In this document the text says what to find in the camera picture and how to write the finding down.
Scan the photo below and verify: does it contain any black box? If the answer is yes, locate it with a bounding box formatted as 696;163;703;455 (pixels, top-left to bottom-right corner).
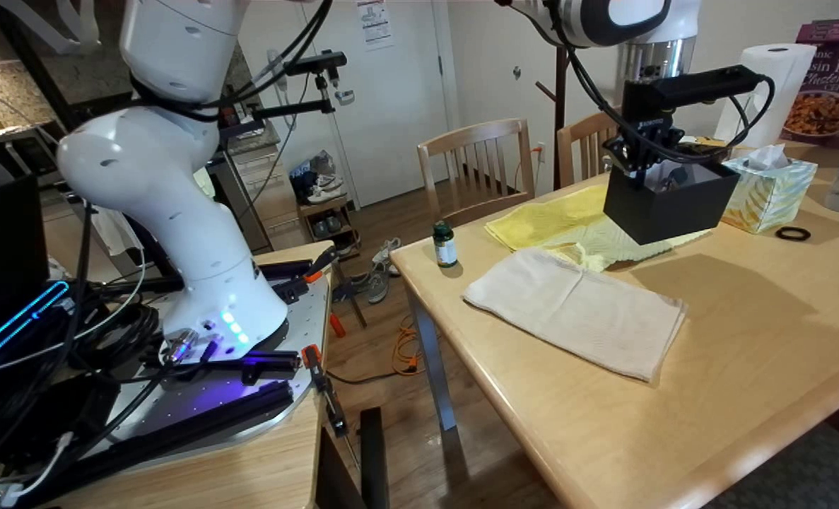
603;158;741;246

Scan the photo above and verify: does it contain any patterned tissue box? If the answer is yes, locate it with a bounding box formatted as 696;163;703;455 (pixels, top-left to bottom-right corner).
720;144;819;235

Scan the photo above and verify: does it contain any purple cereal box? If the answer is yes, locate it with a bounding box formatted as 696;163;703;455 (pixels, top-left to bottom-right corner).
780;18;839;148

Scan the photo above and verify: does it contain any wooden chair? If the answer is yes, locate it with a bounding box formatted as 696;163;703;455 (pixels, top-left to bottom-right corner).
417;118;537;228
556;110;622;190

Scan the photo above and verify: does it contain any dark wooden coat stand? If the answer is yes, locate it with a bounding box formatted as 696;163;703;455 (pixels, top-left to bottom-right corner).
535;45;570;192

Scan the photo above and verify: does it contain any yellow cloth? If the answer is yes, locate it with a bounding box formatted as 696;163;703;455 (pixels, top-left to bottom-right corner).
485;184;711;273

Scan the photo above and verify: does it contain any white paper towel roll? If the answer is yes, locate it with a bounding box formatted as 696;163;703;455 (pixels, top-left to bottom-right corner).
714;43;819;150

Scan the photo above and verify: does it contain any beige folded cloth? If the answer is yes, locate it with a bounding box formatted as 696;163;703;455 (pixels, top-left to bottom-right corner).
463;247;687;383

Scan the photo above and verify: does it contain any green pill bottle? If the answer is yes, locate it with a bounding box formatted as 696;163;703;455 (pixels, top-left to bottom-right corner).
433;221;459;269

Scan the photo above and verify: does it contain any white door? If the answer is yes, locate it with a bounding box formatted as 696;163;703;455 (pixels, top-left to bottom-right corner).
299;0;455;209

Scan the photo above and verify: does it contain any paper notice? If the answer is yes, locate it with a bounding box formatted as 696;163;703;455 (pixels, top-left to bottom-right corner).
356;0;394;51

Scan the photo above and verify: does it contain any pair of grey sneakers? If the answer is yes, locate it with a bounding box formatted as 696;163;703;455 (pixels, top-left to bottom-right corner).
351;238;404;306

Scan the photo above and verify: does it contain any heap of shoes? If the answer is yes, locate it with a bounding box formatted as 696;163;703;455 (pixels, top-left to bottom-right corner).
290;151;346;206

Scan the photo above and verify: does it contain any wooden shoe rack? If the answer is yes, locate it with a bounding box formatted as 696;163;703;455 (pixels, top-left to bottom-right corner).
297;194;360;259

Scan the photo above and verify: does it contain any orange and black clamp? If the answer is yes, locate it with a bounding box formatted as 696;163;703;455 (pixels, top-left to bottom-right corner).
301;344;351;440
267;245;344;306

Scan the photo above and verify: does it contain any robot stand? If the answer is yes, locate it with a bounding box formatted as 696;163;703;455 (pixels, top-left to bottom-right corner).
0;240;336;509

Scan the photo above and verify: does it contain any black computer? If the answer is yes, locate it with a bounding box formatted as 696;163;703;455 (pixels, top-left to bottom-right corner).
0;134;74;372

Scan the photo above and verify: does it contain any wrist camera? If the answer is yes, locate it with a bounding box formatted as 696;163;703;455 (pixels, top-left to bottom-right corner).
647;65;768;111

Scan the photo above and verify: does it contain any orange cable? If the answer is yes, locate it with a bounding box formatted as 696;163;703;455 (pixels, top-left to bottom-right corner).
390;314;425;377

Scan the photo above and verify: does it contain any camera on mount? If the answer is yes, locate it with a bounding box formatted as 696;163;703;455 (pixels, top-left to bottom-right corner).
252;50;350;122

